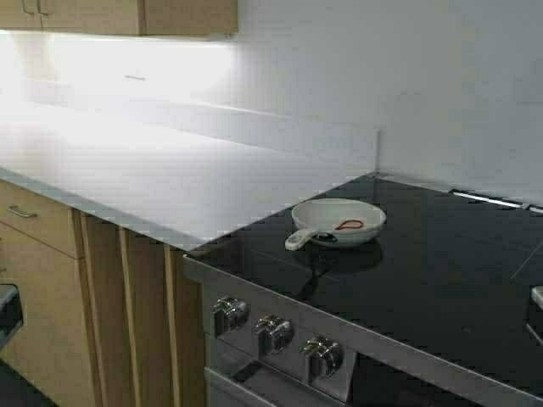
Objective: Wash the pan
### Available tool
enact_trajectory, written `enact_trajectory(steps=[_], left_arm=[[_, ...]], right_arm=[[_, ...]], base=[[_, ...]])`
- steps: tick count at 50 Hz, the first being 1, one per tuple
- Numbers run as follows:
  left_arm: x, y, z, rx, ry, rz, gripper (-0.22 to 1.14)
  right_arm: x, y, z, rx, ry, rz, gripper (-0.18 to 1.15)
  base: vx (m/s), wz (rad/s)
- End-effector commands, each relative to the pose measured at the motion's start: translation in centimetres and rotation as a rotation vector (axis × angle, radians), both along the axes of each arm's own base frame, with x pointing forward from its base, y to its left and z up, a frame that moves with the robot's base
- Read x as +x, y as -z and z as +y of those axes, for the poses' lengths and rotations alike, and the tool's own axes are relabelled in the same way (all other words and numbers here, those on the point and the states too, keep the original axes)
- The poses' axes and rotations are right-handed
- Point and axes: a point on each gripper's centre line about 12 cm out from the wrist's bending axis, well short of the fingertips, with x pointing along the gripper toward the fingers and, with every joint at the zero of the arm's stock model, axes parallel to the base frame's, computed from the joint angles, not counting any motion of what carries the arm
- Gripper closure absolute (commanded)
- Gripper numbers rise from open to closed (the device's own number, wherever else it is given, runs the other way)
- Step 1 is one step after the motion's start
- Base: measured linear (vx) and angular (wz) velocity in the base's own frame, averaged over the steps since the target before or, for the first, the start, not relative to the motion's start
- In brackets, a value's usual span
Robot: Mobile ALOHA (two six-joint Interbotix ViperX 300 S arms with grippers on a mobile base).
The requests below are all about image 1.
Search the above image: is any small white frying pan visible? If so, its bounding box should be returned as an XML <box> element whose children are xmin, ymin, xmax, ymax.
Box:
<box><xmin>285</xmin><ymin>198</ymin><xmax>387</xmax><ymax>251</ymax></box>

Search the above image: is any red rubber band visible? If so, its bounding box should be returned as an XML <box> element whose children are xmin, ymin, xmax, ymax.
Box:
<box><xmin>334</xmin><ymin>219</ymin><xmax>365</xmax><ymax>231</ymax></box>

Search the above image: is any black robot base left corner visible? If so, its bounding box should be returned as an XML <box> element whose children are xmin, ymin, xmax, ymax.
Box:
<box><xmin>0</xmin><ymin>284</ymin><xmax>24</xmax><ymax>348</ymax></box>

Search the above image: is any left chrome stove knob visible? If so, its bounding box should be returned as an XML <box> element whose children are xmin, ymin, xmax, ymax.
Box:
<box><xmin>211</xmin><ymin>297</ymin><xmax>249</xmax><ymax>337</ymax></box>

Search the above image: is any chrome stove knob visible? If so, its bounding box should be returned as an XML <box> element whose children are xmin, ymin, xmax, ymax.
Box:
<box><xmin>300</xmin><ymin>336</ymin><xmax>344</xmax><ymax>383</ymax></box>
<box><xmin>211</xmin><ymin>297</ymin><xmax>249</xmax><ymax>337</ymax></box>
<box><xmin>253</xmin><ymin>315</ymin><xmax>294</xmax><ymax>358</ymax></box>

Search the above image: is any middle chrome stove knob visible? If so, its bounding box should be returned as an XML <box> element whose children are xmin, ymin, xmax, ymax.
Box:
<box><xmin>253</xmin><ymin>315</ymin><xmax>294</xmax><ymax>358</ymax></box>

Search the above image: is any right chrome stove knob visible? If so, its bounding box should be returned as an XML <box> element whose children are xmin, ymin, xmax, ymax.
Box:
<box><xmin>300</xmin><ymin>336</ymin><xmax>344</xmax><ymax>383</ymax></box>

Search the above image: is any black glass cooktop stove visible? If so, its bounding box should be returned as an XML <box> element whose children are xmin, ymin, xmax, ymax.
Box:
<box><xmin>183</xmin><ymin>176</ymin><xmax>542</xmax><ymax>406</ymax></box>

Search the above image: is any wooden lower base cabinet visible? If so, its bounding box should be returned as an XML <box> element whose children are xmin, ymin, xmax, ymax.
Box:
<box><xmin>1</xmin><ymin>181</ymin><xmax>207</xmax><ymax>406</ymax></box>

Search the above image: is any wooden upper wall cabinet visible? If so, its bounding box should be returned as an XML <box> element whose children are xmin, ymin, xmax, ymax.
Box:
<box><xmin>1</xmin><ymin>0</ymin><xmax>238</xmax><ymax>37</ymax></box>

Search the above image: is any metal drawer handle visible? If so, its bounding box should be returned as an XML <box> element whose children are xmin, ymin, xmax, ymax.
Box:
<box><xmin>7</xmin><ymin>205</ymin><xmax>38</xmax><ymax>219</ymax></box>

